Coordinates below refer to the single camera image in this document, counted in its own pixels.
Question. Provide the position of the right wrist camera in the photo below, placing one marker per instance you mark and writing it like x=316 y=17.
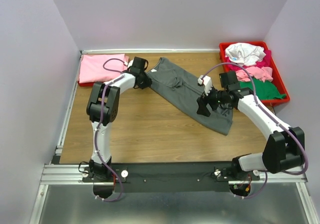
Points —
x=206 y=83

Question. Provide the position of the red plastic bin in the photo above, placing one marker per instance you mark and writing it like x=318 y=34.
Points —
x=277 y=79

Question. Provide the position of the magenta t shirt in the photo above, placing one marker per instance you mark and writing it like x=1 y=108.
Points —
x=264 y=63

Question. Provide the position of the folded red t shirt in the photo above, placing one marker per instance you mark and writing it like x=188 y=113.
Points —
x=87 y=84

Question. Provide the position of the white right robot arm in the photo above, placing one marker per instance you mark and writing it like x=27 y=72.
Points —
x=285 y=145

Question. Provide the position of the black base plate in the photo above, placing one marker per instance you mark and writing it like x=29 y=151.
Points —
x=167 y=177

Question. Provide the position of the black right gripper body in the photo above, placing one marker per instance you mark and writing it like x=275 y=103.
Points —
x=215 y=97

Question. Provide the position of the grey t shirt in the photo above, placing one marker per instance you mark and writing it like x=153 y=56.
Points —
x=180 y=88

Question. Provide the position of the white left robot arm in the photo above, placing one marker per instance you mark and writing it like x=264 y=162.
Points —
x=102 y=109

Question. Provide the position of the light pink t shirt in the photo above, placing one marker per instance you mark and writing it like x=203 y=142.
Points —
x=263 y=74

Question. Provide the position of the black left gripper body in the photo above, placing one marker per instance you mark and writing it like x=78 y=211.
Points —
x=145 y=80

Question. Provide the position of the green t shirt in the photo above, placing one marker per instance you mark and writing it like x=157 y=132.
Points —
x=267 y=91

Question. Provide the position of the folded pink t shirt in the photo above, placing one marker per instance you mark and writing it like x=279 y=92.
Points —
x=101 y=67

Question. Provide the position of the white t shirt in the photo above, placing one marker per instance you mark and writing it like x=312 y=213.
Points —
x=245 y=54

